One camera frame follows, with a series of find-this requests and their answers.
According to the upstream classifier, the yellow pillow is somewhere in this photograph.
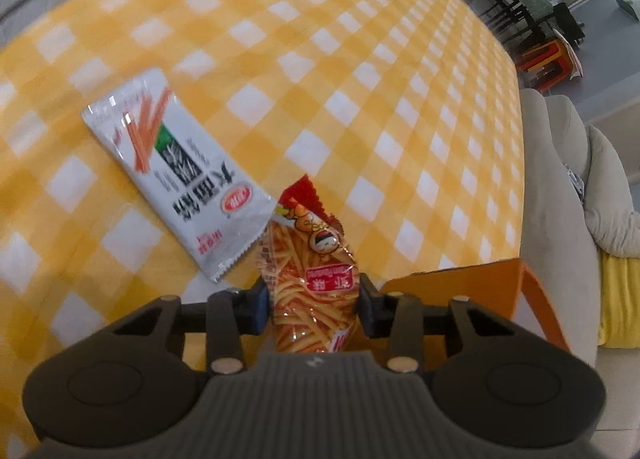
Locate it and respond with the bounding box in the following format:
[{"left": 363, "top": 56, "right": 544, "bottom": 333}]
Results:
[{"left": 597, "top": 249, "right": 640, "bottom": 350}]

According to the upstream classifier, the grey pillow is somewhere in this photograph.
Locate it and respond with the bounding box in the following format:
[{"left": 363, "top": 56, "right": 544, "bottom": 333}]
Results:
[{"left": 582, "top": 124, "right": 640, "bottom": 260}]

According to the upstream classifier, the yellow checked tablecloth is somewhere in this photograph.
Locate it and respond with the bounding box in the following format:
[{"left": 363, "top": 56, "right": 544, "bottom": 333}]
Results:
[{"left": 0, "top": 0, "right": 526, "bottom": 445}]

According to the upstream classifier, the white stick snack packet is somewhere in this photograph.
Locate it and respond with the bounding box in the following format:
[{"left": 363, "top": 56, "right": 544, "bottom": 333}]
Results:
[{"left": 81, "top": 67, "right": 277, "bottom": 282}]

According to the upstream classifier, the stack of orange stools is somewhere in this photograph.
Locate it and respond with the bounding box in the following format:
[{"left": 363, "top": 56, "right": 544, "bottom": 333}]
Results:
[{"left": 515, "top": 36, "right": 583, "bottom": 92}]

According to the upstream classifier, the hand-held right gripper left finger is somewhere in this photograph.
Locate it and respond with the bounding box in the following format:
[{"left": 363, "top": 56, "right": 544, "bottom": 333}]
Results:
[{"left": 112, "top": 275, "right": 271, "bottom": 374}]

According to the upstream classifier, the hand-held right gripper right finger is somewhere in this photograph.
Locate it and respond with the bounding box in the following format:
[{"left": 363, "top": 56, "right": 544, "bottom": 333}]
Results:
[{"left": 356, "top": 274, "right": 506, "bottom": 374}]

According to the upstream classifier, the orange cardboard box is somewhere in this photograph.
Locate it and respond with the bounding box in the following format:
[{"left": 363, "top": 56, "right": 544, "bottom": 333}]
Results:
[{"left": 382, "top": 258, "right": 571, "bottom": 372}]

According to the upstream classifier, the beige sofa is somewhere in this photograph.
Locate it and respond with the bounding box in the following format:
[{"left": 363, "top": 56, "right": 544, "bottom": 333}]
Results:
[{"left": 517, "top": 88, "right": 640, "bottom": 459}]

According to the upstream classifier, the orange-red stick snack packet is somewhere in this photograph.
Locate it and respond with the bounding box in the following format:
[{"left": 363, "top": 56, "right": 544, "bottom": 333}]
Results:
[{"left": 256, "top": 174, "right": 362, "bottom": 355}]

